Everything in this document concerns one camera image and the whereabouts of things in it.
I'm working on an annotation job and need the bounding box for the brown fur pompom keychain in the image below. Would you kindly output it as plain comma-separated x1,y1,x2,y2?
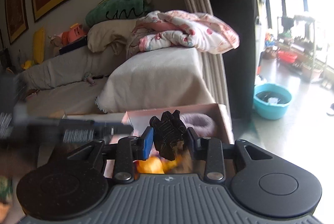
171,142,193,174

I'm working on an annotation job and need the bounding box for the yellow fabric flower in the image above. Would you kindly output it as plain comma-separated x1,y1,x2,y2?
135,155,182,174

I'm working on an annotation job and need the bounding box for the black hair claw clip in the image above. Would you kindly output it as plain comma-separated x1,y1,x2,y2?
149,110,186,161

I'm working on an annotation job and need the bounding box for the purple fluffy scrunchie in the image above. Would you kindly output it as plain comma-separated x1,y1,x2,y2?
180,113,217,137

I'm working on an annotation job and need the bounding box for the pink storage box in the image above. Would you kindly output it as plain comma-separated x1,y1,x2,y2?
104,109,233,183

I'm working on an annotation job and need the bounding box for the beige sofa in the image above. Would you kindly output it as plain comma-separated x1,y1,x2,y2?
18,45,218,116

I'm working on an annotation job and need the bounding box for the blue wash basin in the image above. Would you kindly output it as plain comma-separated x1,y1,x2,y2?
254,83,292,120

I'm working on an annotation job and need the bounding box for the yellow plush toy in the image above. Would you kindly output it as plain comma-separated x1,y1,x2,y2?
21,27,45,70

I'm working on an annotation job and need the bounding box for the orange plush toy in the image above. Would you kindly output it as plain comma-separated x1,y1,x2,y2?
49,24,87,47

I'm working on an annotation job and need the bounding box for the left framed picture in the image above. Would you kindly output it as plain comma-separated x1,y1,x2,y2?
5,0,29,45

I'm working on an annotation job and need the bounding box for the red basin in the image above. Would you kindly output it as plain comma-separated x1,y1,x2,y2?
277,51,298,64

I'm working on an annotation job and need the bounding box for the pink floral blanket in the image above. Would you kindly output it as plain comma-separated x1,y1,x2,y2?
126,10,239,58

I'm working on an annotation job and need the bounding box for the green plush pillow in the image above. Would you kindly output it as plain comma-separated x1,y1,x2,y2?
85,0,152,27

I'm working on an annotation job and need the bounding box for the metal plant shelf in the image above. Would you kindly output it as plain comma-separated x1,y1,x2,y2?
277,15,327,83

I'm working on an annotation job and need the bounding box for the beige curtain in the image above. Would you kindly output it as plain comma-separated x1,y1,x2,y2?
184,0,230,114

